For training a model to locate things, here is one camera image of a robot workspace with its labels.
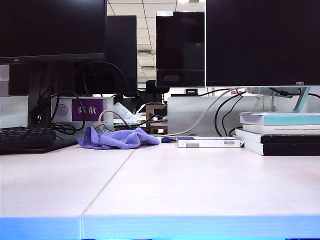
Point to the purple microfibre rag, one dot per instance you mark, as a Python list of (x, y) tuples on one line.
[(117, 141)]

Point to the small wooden shelf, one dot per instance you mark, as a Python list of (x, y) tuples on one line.
[(148, 117)]

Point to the grey desk partition panel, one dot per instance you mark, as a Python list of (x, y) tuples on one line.
[(185, 115)]

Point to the black office chair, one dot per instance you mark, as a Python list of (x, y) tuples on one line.
[(151, 86)]

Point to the white tube with teal print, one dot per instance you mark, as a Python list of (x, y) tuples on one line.
[(122, 110)]

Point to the small grey device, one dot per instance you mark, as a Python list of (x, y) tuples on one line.
[(191, 91)]

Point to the flat white and blue box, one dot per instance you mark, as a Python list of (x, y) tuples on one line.
[(207, 142)]

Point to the white box with purple label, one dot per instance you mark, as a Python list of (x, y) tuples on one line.
[(87, 110)]

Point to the dark background monitor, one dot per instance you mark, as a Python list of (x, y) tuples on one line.
[(122, 55)]

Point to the black AOC monitor rear side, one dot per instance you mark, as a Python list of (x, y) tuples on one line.
[(180, 45)]

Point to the white book with printed spine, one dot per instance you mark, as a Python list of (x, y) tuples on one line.
[(275, 129)]

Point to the dark grey monitor stand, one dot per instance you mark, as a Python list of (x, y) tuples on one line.
[(37, 100)]

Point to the teal and white book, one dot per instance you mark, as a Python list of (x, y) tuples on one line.
[(287, 119)]

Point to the black book white cover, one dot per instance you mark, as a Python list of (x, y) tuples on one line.
[(287, 139), (287, 149)]

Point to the black keyboard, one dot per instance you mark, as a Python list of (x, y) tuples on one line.
[(22, 137)]

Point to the white and teal monitor stand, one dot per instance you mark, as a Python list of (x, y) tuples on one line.
[(301, 100)]

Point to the large black computer monitor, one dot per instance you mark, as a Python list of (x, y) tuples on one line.
[(50, 27)]

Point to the black AOC monitor white frame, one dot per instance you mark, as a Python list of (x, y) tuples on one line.
[(262, 42)]

